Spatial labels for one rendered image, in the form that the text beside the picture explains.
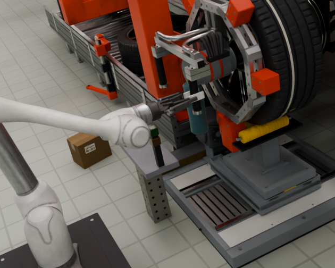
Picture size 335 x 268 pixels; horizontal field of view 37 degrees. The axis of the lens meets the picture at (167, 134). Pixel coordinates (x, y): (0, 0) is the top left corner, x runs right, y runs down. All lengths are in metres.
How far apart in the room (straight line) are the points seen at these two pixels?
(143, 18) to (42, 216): 1.12
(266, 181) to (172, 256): 0.58
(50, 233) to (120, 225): 0.83
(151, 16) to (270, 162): 0.95
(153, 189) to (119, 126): 0.91
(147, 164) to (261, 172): 0.58
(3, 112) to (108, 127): 0.36
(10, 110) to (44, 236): 0.51
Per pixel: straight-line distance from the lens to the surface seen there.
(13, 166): 2.06
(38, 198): 2.12
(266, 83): 1.94
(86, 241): 2.23
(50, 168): 3.44
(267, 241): 2.38
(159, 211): 2.67
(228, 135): 2.36
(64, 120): 1.76
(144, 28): 2.57
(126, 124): 1.72
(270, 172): 2.54
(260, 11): 2.01
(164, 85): 2.31
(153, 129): 2.18
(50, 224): 1.98
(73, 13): 4.47
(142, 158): 2.39
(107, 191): 3.03
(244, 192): 2.55
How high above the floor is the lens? 1.71
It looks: 30 degrees down
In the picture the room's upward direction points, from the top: 12 degrees counter-clockwise
